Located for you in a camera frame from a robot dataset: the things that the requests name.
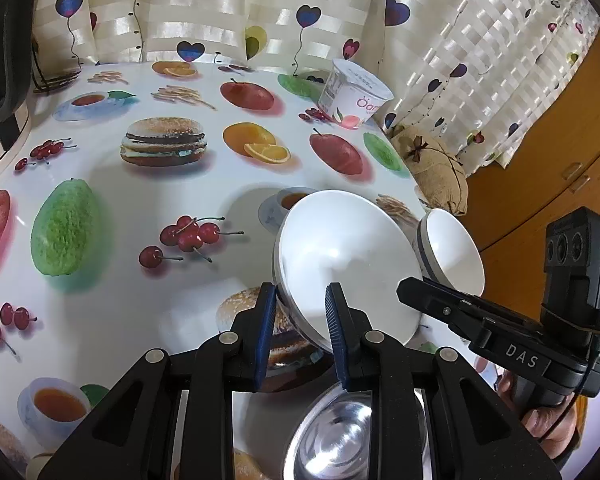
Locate stainless steel bowl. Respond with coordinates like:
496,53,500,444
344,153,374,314
282,379,427,480

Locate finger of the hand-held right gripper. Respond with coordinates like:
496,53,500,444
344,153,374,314
397,278,488,343
430,280,541,328

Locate white electric kettle black handle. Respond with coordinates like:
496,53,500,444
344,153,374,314
0,0,46,181

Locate large white blue-striped bowl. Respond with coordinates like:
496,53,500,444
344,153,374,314
272,189,423,353

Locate person's right hand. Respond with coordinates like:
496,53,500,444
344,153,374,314
496,370,583,457

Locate burlap wrapped bundle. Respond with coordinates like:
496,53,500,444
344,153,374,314
390,125,470,217

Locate cream curtain heart print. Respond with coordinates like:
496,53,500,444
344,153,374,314
30,0,600,176

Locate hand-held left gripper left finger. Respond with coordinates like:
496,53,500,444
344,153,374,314
37,282,279,480

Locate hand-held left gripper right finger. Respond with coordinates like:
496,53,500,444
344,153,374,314
325,282,563,480

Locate wooden cabinet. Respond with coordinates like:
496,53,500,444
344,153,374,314
462,25,600,281

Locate small white blue-striped bowl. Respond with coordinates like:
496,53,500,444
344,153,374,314
416,208,485,297

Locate white yogurt cup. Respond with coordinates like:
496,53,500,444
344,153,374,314
317,58,395,130

